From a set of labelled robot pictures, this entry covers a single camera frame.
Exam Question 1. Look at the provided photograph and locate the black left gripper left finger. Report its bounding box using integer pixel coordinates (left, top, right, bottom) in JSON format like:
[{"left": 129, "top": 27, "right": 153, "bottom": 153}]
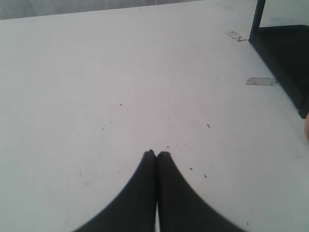
[{"left": 77, "top": 150, "right": 156, "bottom": 232}]

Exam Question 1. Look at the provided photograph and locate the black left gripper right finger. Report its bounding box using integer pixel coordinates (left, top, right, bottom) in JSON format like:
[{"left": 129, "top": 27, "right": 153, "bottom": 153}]
[{"left": 157, "top": 151, "right": 243, "bottom": 232}]

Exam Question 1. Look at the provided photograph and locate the terracotta pink mug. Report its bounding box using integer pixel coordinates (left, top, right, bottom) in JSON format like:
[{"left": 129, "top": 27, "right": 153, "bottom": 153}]
[{"left": 304, "top": 113, "right": 309, "bottom": 141}]

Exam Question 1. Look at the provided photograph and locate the black metal mug rack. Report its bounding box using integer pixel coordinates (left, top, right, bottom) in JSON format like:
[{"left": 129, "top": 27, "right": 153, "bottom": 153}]
[{"left": 249, "top": 0, "right": 309, "bottom": 119}]

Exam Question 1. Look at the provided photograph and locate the clear tape strip near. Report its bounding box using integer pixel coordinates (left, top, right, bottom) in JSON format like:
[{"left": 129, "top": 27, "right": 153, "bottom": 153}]
[{"left": 246, "top": 77, "right": 279, "bottom": 86}]

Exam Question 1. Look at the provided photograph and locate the clear tape strip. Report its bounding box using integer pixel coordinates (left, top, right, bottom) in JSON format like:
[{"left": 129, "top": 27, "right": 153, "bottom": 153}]
[
  {"left": 246, "top": 77, "right": 279, "bottom": 86},
  {"left": 225, "top": 31, "right": 247, "bottom": 42}
]

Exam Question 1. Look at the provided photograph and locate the clear tape strip far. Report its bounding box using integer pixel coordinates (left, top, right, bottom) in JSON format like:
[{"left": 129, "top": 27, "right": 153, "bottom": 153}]
[{"left": 225, "top": 31, "right": 247, "bottom": 42}]

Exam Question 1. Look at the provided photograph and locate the white backdrop curtain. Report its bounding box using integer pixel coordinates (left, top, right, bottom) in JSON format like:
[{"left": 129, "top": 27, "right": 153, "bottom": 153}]
[{"left": 0, "top": 0, "right": 211, "bottom": 20}]

